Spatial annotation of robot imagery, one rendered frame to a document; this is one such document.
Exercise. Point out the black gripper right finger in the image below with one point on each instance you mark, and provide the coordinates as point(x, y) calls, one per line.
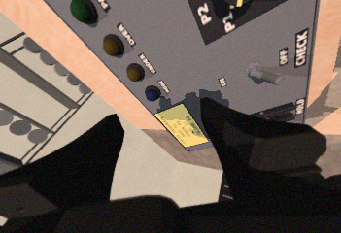
point(270, 158)

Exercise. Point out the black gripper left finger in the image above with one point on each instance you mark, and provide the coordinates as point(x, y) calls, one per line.
point(35, 196)

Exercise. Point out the grey control console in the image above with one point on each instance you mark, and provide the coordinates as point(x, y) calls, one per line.
point(171, 53)

